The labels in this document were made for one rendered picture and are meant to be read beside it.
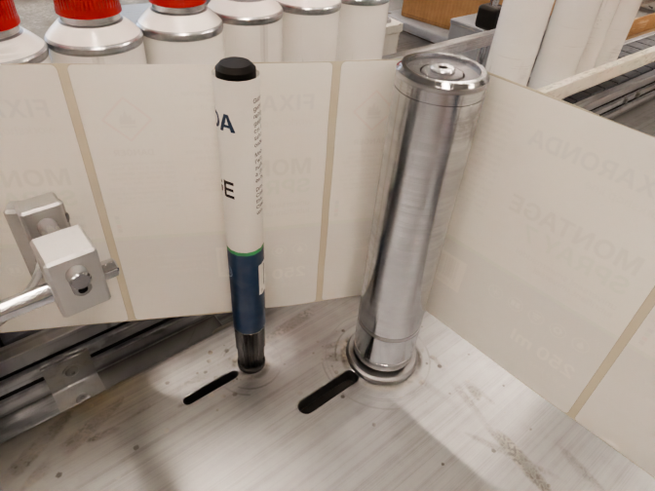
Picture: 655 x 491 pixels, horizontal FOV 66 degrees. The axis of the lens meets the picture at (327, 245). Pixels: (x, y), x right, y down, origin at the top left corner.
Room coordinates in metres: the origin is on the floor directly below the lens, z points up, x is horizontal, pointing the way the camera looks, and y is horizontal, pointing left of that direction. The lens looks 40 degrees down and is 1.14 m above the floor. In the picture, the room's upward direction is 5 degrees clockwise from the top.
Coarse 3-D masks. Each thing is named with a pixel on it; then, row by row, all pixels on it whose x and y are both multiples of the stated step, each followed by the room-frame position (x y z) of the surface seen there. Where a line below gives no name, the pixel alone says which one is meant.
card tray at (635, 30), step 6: (636, 18) 1.15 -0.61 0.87; (642, 18) 1.16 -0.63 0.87; (648, 18) 1.18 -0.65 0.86; (654, 18) 1.21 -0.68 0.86; (636, 24) 1.15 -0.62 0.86; (642, 24) 1.17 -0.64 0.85; (648, 24) 1.20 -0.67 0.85; (654, 24) 1.22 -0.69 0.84; (630, 30) 1.14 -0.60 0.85; (636, 30) 1.16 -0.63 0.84; (642, 30) 1.18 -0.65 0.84; (648, 30) 1.20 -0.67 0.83; (654, 30) 1.20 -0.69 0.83; (630, 36) 1.14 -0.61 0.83; (636, 36) 1.15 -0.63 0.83
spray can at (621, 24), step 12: (624, 0) 0.72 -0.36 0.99; (636, 0) 0.72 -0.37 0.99; (624, 12) 0.72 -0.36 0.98; (636, 12) 0.73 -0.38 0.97; (612, 24) 0.72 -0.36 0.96; (624, 24) 0.72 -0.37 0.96; (612, 36) 0.72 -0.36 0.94; (624, 36) 0.73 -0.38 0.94; (612, 48) 0.72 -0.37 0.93; (600, 60) 0.72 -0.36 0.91; (612, 60) 0.73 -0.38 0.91
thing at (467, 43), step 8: (648, 0) 0.91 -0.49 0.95; (480, 32) 0.63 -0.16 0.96; (488, 32) 0.63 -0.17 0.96; (448, 40) 0.59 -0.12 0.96; (456, 40) 0.59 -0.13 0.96; (464, 40) 0.59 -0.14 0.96; (472, 40) 0.60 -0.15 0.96; (480, 40) 0.61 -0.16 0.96; (488, 40) 0.62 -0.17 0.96; (416, 48) 0.55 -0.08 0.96; (424, 48) 0.55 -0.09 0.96; (432, 48) 0.56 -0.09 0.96; (440, 48) 0.56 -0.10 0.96; (448, 48) 0.57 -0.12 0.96; (456, 48) 0.58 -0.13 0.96; (464, 48) 0.59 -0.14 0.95; (472, 48) 0.60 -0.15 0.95; (384, 56) 0.52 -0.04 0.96; (392, 56) 0.52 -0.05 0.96; (400, 56) 0.52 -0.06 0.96
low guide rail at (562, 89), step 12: (648, 48) 0.79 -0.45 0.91; (624, 60) 0.72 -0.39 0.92; (636, 60) 0.74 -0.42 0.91; (648, 60) 0.77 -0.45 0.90; (588, 72) 0.66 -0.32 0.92; (600, 72) 0.67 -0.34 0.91; (612, 72) 0.69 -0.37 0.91; (624, 72) 0.72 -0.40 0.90; (552, 84) 0.61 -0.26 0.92; (564, 84) 0.61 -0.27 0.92; (576, 84) 0.63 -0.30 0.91; (588, 84) 0.65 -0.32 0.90; (564, 96) 0.62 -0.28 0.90
